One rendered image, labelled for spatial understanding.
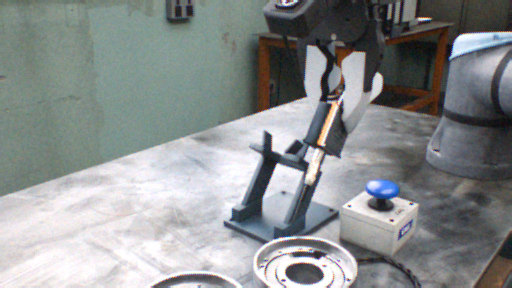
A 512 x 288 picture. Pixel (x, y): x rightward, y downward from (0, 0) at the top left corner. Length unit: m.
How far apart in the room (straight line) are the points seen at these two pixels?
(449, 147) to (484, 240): 0.23
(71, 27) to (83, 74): 0.20
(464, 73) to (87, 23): 1.64
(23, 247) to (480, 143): 0.69
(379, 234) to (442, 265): 0.08
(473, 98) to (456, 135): 0.07
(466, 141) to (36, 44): 1.63
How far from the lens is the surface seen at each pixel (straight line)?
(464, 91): 0.85
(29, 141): 2.10
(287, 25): 0.43
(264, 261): 0.52
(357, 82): 0.50
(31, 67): 2.05
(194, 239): 0.62
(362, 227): 0.60
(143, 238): 0.63
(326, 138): 0.50
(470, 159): 0.86
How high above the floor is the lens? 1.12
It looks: 20 degrees down
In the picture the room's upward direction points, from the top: 1 degrees clockwise
